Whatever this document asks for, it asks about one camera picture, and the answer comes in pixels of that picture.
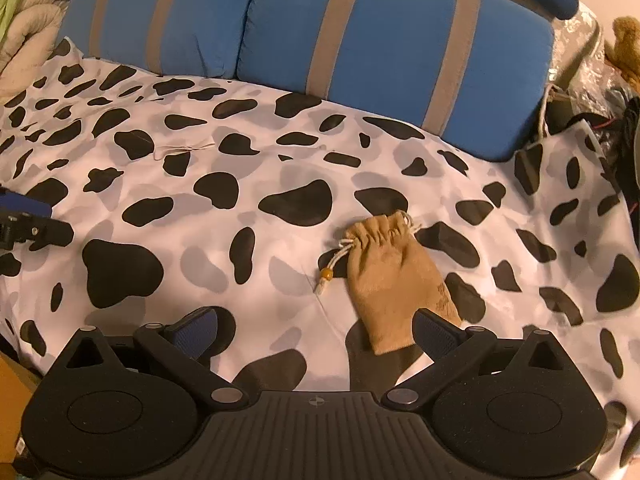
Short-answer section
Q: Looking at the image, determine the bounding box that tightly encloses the tan drawstring pouch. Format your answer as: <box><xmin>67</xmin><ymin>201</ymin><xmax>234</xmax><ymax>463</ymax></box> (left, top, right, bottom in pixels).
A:
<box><xmin>317</xmin><ymin>211</ymin><xmax>464</xmax><ymax>356</ymax></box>

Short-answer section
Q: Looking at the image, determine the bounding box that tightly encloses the cow print blanket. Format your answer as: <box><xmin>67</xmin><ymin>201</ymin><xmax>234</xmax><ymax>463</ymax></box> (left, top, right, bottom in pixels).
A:
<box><xmin>0</xmin><ymin>36</ymin><xmax>637</xmax><ymax>472</ymax></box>

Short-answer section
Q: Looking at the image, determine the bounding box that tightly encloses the white rope handle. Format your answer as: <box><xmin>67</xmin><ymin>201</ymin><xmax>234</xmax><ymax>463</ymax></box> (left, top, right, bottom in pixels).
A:
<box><xmin>538</xmin><ymin>84</ymin><xmax>568</xmax><ymax>141</ymax></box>

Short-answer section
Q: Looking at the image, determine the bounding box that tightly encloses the clear plastic bag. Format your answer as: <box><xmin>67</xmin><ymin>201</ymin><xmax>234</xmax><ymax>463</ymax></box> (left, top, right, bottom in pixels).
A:
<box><xmin>549</xmin><ymin>7</ymin><xmax>640</xmax><ymax>133</ymax></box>

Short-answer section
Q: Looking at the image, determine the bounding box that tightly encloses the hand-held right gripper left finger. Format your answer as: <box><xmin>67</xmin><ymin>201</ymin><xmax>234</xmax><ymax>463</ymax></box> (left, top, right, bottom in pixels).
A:
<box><xmin>66</xmin><ymin>306</ymin><xmax>250</xmax><ymax>410</ymax></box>

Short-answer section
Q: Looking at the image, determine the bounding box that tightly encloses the brown plush toy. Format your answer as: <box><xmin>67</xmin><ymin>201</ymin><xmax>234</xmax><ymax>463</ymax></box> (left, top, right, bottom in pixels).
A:
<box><xmin>604</xmin><ymin>16</ymin><xmax>640</xmax><ymax>83</ymax></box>

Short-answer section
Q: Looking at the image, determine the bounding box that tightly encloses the blue striped pillow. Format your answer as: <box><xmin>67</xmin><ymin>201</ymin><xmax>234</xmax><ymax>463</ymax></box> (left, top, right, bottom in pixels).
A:
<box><xmin>59</xmin><ymin>0</ymin><xmax>267</xmax><ymax>81</ymax></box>
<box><xmin>235</xmin><ymin>0</ymin><xmax>557</xmax><ymax>162</ymax></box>

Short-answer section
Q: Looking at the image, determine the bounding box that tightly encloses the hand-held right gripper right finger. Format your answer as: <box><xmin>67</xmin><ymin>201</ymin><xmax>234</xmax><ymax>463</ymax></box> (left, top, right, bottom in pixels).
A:
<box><xmin>382</xmin><ymin>307</ymin><xmax>572</xmax><ymax>410</ymax></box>

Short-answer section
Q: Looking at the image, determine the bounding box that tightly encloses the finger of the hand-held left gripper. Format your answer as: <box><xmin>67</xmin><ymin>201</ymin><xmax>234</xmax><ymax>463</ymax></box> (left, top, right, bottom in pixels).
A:
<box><xmin>0</xmin><ymin>186</ymin><xmax>74</xmax><ymax>252</ymax></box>

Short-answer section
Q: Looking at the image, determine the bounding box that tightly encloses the beige comforter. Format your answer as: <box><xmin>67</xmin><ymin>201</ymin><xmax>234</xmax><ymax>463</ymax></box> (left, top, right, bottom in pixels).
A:
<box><xmin>0</xmin><ymin>0</ymin><xmax>73</xmax><ymax>98</ymax></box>

